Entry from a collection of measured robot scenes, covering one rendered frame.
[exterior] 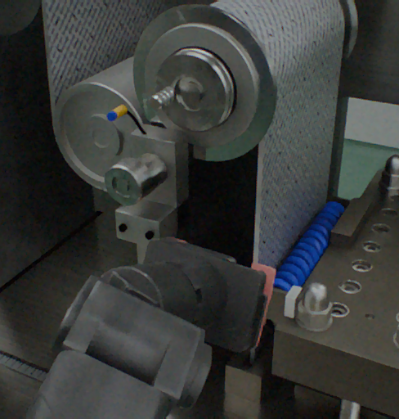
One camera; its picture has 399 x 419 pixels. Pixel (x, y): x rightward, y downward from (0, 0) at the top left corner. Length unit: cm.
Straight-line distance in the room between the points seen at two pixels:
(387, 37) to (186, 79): 36
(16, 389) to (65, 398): 48
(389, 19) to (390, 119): 259
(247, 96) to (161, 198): 14
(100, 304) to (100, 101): 36
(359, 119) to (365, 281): 279
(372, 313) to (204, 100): 28
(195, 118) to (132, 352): 30
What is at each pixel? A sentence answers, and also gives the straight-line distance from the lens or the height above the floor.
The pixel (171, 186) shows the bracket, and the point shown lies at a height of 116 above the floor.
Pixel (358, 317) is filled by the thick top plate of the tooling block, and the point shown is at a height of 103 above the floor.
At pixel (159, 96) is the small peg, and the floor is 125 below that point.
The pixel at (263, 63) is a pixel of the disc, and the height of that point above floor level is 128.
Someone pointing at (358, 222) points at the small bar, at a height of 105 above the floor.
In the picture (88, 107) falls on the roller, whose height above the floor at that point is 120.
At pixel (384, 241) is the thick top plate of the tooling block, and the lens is 82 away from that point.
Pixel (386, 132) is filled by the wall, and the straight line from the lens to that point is 350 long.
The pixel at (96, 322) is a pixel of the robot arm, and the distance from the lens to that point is 36.
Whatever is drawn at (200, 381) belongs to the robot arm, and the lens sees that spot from 38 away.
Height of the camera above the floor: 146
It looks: 30 degrees down
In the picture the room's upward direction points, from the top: straight up
